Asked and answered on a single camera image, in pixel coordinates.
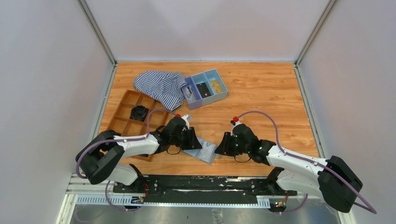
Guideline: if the grey card holder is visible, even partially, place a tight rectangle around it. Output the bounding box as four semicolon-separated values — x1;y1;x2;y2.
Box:
183;138;221;164

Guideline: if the blue three-compartment box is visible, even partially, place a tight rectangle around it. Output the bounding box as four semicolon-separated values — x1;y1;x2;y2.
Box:
181;69;228;110

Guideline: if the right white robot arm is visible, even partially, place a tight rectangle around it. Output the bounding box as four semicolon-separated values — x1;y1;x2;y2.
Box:
215;122;363;213

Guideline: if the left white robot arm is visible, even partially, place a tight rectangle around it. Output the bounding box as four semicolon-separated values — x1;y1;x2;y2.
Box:
76;115;202;186

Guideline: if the patterned card in holder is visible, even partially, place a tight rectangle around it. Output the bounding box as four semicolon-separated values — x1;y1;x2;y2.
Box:
197;138;217;163

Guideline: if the silver card in box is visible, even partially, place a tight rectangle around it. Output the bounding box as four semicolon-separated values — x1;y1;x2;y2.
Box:
182;85;197;104

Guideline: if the black card in box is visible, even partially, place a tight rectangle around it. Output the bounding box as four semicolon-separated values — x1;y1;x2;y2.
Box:
196;82;212;98

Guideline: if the gold card in box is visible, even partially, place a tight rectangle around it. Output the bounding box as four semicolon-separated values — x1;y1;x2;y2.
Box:
210;80;223;94

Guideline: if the black ribbed round part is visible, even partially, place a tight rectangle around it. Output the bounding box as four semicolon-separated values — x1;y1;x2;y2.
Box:
130;105;149;122

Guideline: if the wooden compartment tray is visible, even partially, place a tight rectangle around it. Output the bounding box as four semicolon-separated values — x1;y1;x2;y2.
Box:
98;90;170;162

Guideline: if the striped blue white cloth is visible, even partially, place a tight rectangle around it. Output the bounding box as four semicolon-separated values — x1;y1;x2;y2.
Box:
133;70;187;111

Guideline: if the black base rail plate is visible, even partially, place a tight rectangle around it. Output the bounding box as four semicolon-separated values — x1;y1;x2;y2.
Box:
111;175;297;205

